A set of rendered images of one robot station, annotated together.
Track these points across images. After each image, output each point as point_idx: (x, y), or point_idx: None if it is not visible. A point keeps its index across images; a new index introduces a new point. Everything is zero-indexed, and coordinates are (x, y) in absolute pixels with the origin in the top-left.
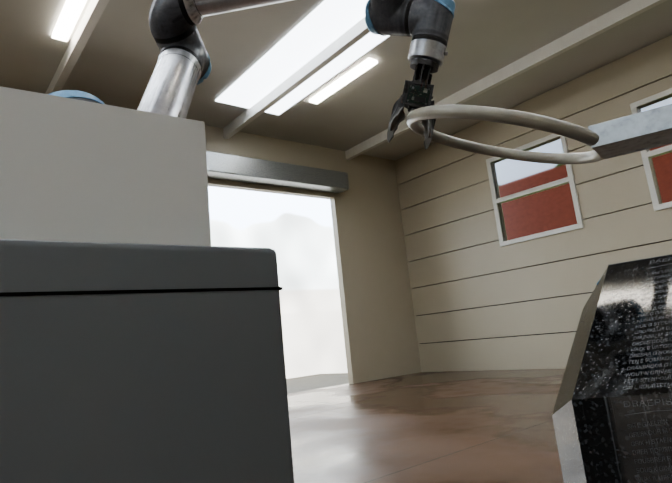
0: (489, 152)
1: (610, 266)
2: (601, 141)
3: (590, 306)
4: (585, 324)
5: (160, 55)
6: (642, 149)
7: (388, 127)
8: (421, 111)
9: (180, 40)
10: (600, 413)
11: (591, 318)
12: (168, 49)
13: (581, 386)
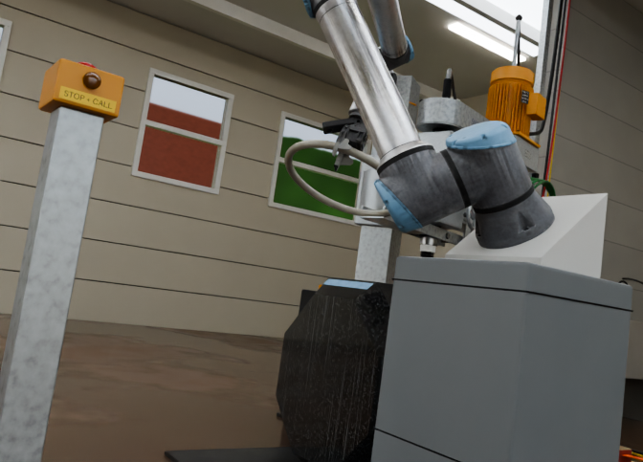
0: (291, 166)
1: (379, 283)
2: (387, 217)
3: (371, 301)
4: (376, 311)
5: None
6: (372, 221)
7: (338, 146)
8: (374, 161)
9: None
10: None
11: (386, 310)
12: None
13: None
